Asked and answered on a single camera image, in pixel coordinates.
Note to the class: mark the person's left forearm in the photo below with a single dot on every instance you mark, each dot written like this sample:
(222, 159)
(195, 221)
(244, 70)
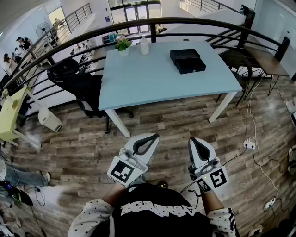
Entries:
(114, 195)

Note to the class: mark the black office chair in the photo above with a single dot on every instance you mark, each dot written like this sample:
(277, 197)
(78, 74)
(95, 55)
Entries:
(81, 85)

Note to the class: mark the white plug adapter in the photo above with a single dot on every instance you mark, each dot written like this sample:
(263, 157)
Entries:
(269, 203)

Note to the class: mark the blue wall sign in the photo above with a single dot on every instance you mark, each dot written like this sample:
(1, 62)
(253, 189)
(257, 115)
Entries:
(107, 19)

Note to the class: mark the white bottle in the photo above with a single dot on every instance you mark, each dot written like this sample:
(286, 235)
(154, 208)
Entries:
(144, 46)

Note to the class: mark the person's right forearm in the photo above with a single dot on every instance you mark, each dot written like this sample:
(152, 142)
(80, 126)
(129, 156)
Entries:
(211, 202)

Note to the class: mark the yellow table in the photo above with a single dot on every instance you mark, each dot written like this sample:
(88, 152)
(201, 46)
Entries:
(9, 115)

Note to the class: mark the black standing fan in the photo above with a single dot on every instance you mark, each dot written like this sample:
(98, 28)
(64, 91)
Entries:
(43, 29)

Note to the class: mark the green potted plant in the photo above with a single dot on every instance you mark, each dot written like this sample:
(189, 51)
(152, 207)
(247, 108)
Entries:
(123, 45)

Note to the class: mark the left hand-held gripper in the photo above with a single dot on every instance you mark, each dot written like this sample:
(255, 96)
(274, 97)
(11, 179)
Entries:
(122, 172)

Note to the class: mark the black and white printed shirt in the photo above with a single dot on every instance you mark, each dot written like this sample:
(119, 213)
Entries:
(150, 220)

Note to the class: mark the white power strip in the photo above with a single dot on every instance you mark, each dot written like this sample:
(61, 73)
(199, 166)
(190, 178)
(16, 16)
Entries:
(248, 144)

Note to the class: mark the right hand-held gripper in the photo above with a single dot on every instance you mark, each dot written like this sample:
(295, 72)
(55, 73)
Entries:
(215, 179)

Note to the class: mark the white air purifier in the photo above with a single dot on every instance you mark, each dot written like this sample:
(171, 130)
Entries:
(47, 119)

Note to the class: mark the dark wicker chair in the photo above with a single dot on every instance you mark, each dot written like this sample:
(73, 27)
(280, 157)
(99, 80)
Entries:
(236, 60)

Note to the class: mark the wooden side table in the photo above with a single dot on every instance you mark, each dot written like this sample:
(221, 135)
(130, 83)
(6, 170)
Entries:
(266, 60)

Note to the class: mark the glass entrance doors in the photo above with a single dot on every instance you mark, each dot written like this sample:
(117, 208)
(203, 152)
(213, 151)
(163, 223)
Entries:
(136, 14)

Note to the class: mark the light blue table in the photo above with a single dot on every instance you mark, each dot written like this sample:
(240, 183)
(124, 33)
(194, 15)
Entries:
(150, 76)

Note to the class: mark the black metal railing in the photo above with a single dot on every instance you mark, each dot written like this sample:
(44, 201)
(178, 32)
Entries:
(185, 21)

